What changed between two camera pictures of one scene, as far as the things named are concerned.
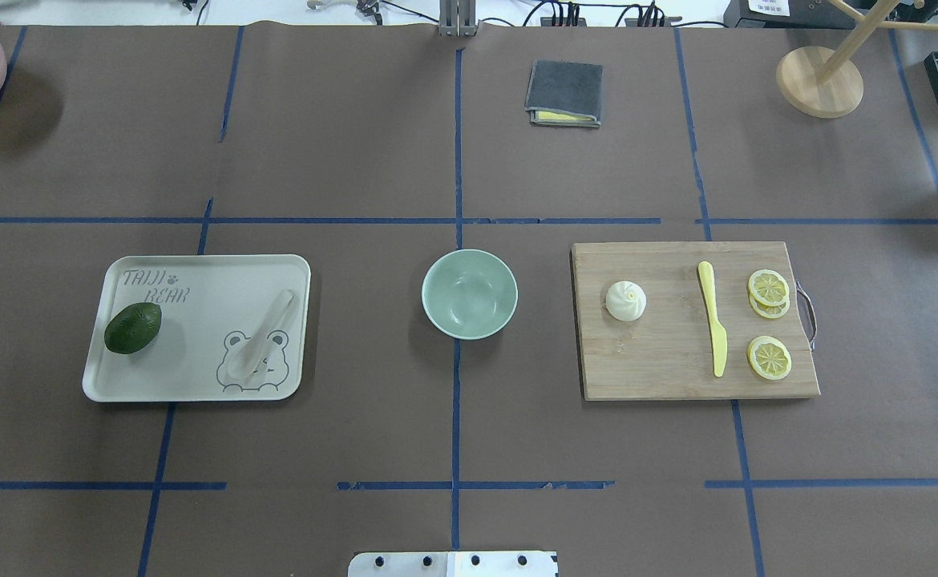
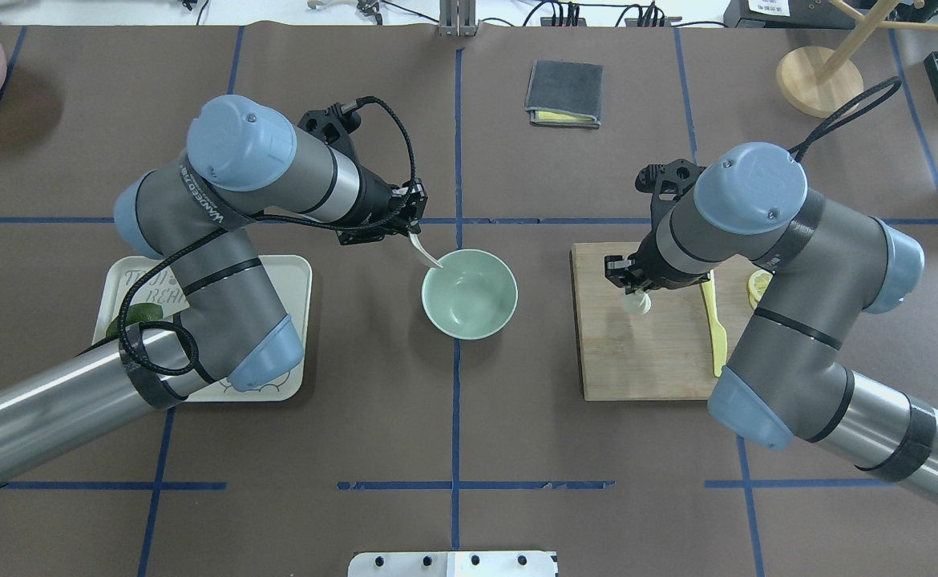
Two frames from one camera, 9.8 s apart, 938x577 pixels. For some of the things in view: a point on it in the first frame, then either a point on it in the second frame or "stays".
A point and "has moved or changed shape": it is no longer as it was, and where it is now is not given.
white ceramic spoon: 246,360 has moved or changed shape
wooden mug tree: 827,83 stays
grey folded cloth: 565,93 stays
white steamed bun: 626,300 has moved or changed shape
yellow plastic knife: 718,336 stays
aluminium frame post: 458,18 stays
